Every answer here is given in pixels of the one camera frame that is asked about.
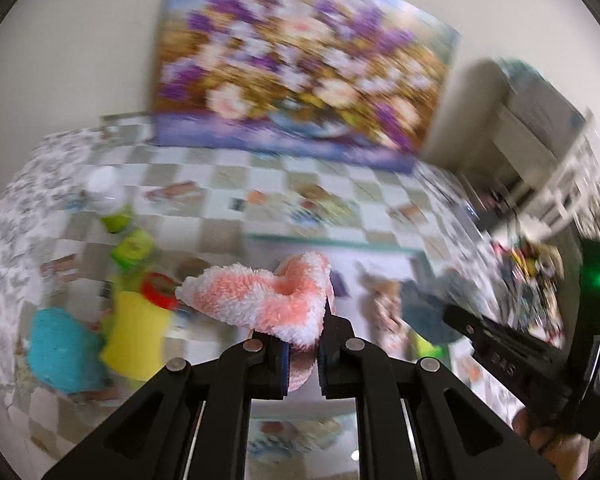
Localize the pink white fluffy slipper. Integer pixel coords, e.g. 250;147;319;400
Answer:
175;251;333;393

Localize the white lattice cabinet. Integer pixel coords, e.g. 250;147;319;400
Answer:
525;110;600;241

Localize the flower painting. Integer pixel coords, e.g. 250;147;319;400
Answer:
150;0;461;171

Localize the light blue cloth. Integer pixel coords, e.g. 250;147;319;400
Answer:
400;267;476;346

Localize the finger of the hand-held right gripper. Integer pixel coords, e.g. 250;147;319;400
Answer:
442;304;572;367

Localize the red bowl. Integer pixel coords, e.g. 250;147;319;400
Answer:
140;271;181;311

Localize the white cap bottle green label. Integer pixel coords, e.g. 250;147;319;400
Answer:
85;165;133;233

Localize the checkered printed tablecloth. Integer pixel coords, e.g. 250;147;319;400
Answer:
0;112;600;480

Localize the white shelf unit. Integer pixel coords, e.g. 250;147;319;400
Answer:
422;57;581;196

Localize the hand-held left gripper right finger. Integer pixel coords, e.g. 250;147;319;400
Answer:
317;300;561;480

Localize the person's right hand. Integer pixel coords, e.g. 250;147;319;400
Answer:
512;407;593;480

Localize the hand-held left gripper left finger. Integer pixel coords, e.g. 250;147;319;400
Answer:
40;332;288;480

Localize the pile of small trinkets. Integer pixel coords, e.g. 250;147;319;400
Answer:
490;230;581;341

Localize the teal cloth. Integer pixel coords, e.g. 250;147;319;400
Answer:
27;307;106;393

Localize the green tissue packet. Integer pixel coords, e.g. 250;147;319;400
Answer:
110;227;156;271

